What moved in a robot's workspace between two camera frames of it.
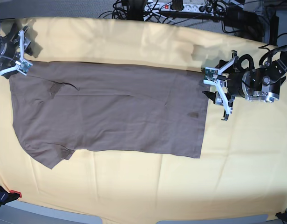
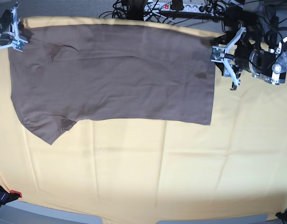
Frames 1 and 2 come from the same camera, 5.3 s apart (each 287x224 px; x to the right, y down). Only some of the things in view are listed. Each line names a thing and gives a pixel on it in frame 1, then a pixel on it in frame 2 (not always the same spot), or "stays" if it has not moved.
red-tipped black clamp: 2,196 stays
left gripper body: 223,68 → 237,55
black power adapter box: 237,16 stays
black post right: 274,30 stays
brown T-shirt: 60,106 → 60,74
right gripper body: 23,44 → 13,32
